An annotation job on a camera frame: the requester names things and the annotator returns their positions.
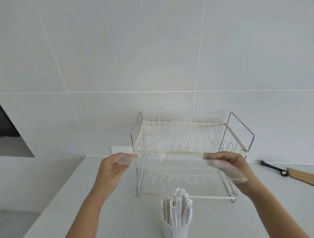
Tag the person's left hand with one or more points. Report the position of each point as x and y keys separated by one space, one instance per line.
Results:
x=108 y=171

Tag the person's right hand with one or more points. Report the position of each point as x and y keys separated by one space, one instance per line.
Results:
x=235 y=169

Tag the person's right thumb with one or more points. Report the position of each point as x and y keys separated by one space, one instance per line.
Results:
x=215 y=155

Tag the person's left thumb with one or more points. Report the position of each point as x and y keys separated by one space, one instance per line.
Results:
x=126 y=155

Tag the clear plastic bag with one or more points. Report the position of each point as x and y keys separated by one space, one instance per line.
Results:
x=153 y=139

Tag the person's left forearm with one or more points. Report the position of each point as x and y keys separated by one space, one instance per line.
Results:
x=90 y=210

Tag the person's right forearm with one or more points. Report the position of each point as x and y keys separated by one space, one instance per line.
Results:
x=269 y=210

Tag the translucent white plastic cup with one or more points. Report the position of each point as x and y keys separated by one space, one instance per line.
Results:
x=176 y=230

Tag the brown cardboard knife sheath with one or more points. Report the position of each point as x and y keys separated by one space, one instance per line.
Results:
x=301 y=175

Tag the white wall socket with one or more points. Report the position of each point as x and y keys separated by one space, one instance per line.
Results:
x=120 y=150

